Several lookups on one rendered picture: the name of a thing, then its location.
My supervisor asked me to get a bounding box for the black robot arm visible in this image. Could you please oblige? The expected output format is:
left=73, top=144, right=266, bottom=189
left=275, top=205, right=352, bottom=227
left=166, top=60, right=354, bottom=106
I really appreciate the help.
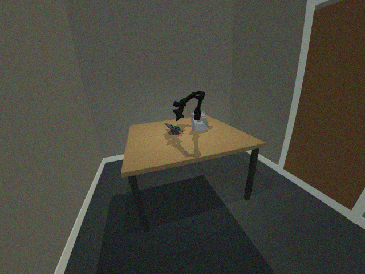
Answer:
left=173, top=91, right=205, bottom=120

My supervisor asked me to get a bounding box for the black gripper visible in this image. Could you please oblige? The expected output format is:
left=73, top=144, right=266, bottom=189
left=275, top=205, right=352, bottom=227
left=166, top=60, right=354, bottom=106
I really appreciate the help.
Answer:
left=175, top=108, right=184, bottom=121

